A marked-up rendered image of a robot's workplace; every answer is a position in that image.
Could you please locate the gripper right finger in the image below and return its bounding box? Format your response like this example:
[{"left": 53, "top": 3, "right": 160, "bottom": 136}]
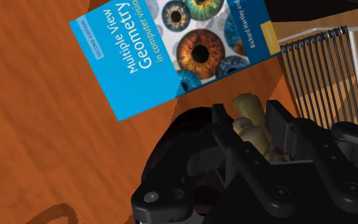
[{"left": 265, "top": 99, "right": 358, "bottom": 216}]

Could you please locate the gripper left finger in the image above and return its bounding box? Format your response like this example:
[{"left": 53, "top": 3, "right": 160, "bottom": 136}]
[{"left": 131, "top": 103, "right": 296, "bottom": 224}]

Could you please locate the beige lumpy figure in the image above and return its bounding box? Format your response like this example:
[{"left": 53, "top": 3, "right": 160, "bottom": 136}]
[{"left": 231, "top": 92, "right": 291, "bottom": 164}]

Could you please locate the blue book with eye pictures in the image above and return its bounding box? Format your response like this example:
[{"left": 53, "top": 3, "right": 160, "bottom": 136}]
[{"left": 69, "top": 0, "right": 282, "bottom": 122}]

